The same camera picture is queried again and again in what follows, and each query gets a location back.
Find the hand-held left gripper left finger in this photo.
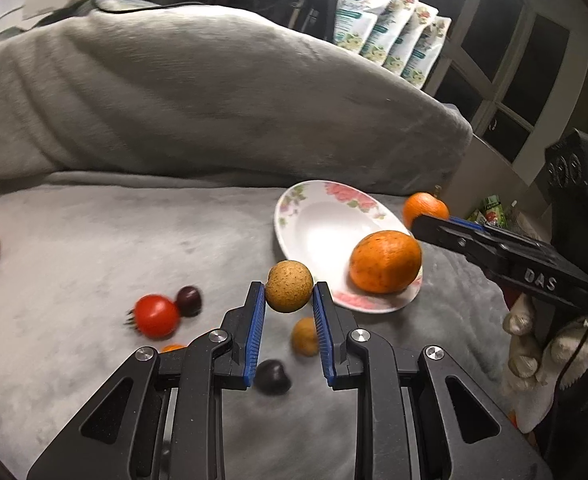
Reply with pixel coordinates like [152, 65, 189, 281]
[26, 281, 267, 480]

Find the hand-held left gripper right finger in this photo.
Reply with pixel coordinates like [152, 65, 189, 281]
[312, 281, 555, 480]

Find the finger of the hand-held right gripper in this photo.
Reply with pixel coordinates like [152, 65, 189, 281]
[411, 214, 506, 272]
[448, 215, 551, 252]

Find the brown longan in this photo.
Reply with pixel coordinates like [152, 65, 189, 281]
[265, 260, 314, 313]
[291, 317, 320, 357]

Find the small tangerine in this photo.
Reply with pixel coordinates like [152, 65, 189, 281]
[403, 192, 450, 231]

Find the dark brown chestnut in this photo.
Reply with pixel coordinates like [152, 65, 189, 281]
[254, 359, 292, 396]

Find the speckled orange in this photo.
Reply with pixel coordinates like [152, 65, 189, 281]
[349, 230, 423, 295]

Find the red tomato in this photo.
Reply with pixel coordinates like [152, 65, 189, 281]
[124, 294, 181, 339]

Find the floral white plate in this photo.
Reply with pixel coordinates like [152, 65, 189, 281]
[274, 180, 424, 313]

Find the person's right forearm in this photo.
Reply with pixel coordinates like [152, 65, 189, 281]
[541, 345, 588, 480]

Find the person's right hand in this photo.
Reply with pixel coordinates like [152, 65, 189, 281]
[503, 294, 588, 434]

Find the green snack packet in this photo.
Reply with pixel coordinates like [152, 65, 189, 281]
[466, 195, 514, 232]

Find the grey fleece blanket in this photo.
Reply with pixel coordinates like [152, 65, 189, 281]
[0, 170, 517, 480]

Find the black tripod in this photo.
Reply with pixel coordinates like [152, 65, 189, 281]
[288, 0, 344, 41]

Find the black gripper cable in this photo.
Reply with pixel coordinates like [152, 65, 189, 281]
[546, 316, 588, 461]

